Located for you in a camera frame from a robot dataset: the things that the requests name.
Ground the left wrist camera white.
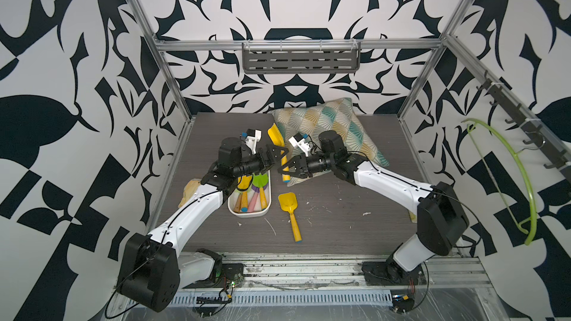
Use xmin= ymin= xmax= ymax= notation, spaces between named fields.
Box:
xmin=242 ymin=129 xmax=262 ymax=155

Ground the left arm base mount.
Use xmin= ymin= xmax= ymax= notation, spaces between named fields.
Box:
xmin=182 ymin=262 xmax=245 ymax=289

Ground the patterned teal yellow cushion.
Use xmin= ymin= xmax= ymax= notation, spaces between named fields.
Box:
xmin=271 ymin=97 xmax=390 ymax=187

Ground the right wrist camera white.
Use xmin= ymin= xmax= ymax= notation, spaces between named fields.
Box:
xmin=288 ymin=133 xmax=312 ymax=157

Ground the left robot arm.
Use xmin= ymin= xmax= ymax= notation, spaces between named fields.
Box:
xmin=116 ymin=138 xmax=288 ymax=312

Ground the purple shovel pink handle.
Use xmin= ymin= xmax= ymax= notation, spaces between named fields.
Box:
xmin=240 ymin=187 xmax=260 ymax=213

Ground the grey wall shelf rack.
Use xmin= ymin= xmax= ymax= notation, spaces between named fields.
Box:
xmin=242 ymin=40 xmax=361 ymax=74

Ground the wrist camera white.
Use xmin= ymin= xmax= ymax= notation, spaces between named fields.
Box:
xmin=288 ymin=133 xmax=312 ymax=157
xmin=242 ymin=129 xmax=262 ymax=155

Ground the black hook rail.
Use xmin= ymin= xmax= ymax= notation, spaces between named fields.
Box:
xmin=476 ymin=71 xmax=570 ymax=180

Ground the green shovel yellow handle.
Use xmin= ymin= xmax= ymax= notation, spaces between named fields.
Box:
xmin=253 ymin=172 xmax=269 ymax=210

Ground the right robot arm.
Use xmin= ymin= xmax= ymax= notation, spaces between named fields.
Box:
xmin=279 ymin=130 xmax=469 ymax=281

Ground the yellow toy shovel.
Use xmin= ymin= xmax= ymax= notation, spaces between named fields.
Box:
xmin=233 ymin=175 xmax=253 ymax=213
xmin=268 ymin=123 xmax=291 ymax=183
xmin=278 ymin=193 xmax=302 ymax=243

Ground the white cable duct strip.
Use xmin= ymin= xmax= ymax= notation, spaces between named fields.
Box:
xmin=168 ymin=290 xmax=393 ymax=308

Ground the white storage box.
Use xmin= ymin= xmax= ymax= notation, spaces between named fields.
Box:
xmin=228 ymin=172 xmax=272 ymax=218

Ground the right tissue pack yellow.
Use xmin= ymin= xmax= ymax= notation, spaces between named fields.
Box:
xmin=409 ymin=212 xmax=418 ymax=224

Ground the aluminium frame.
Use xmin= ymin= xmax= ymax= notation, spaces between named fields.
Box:
xmin=102 ymin=0 xmax=571 ymax=321

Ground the green plastic hanger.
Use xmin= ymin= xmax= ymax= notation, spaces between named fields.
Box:
xmin=463 ymin=118 xmax=539 ymax=246

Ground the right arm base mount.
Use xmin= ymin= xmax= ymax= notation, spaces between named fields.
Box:
xmin=361 ymin=262 xmax=425 ymax=286

